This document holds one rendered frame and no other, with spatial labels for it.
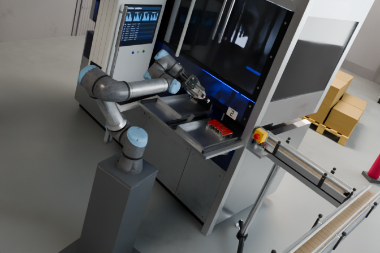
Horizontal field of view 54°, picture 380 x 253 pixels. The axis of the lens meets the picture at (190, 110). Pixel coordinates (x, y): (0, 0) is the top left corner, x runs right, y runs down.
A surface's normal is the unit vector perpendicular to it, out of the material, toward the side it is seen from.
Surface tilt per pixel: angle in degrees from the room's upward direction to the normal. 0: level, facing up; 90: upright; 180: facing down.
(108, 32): 90
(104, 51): 90
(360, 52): 90
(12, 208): 0
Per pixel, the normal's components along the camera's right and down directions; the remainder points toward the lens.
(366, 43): -0.51, 0.24
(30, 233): 0.29, -0.85
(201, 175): -0.68, 0.13
